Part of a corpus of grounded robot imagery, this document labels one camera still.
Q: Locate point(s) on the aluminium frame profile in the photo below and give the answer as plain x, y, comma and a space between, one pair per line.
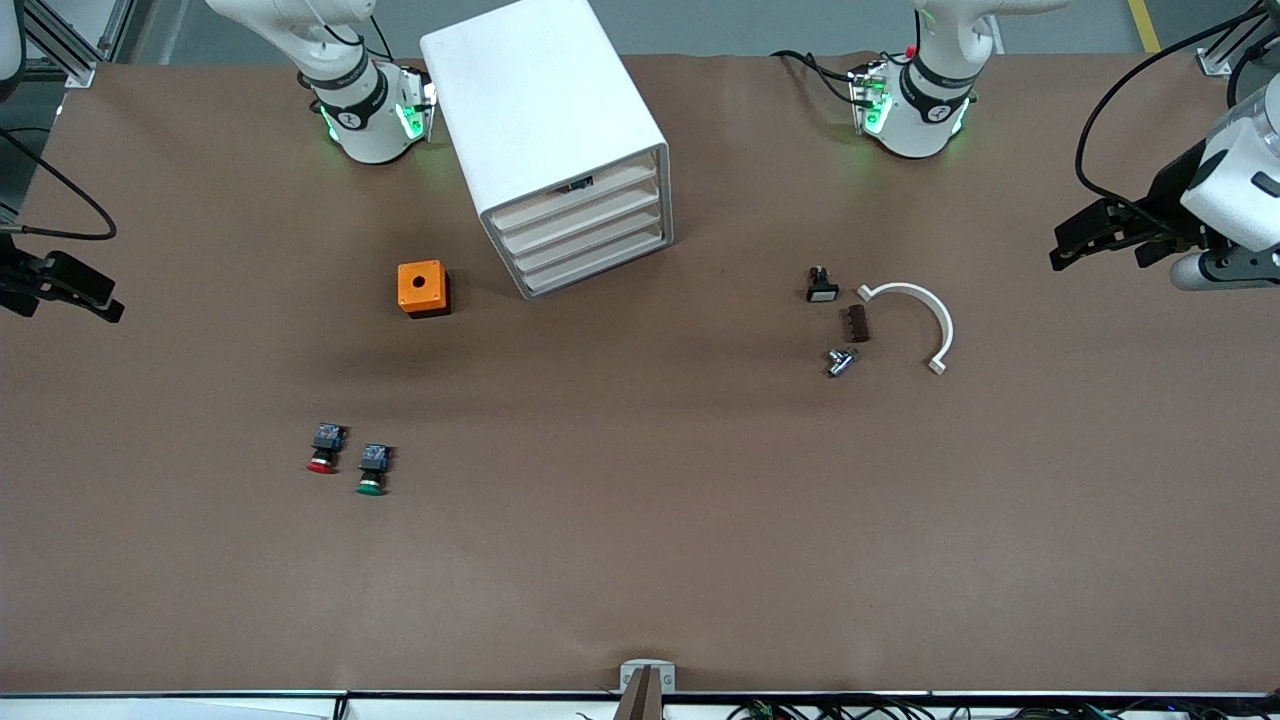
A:
70, 50
1225, 55

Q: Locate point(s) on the brown table mat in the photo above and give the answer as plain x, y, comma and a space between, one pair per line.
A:
640, 500

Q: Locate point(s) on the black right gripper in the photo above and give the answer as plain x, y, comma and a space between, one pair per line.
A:
20, 279

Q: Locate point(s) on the green push button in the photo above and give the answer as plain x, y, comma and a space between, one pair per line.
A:
374, 460

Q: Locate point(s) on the brown terminal block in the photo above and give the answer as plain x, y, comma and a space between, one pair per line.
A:
854, 324

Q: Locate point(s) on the white curved plastic bracket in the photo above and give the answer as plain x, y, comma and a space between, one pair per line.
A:
905, 288

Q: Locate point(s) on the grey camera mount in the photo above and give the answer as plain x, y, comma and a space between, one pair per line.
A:
630, 680

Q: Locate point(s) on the silver metal fitting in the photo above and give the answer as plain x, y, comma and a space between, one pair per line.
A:
840, 362

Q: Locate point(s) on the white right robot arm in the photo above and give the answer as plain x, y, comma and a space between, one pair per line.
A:
360, 110

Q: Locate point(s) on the orange button box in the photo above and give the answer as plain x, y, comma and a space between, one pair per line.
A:
408, 296

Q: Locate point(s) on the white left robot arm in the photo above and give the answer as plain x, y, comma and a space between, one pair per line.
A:
925, 110

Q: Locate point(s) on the black square push button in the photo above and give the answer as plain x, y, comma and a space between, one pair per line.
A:
822, 290

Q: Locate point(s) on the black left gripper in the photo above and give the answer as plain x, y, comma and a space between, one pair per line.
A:
1163, 201

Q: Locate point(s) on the red push button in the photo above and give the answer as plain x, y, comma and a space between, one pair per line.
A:
325, 440

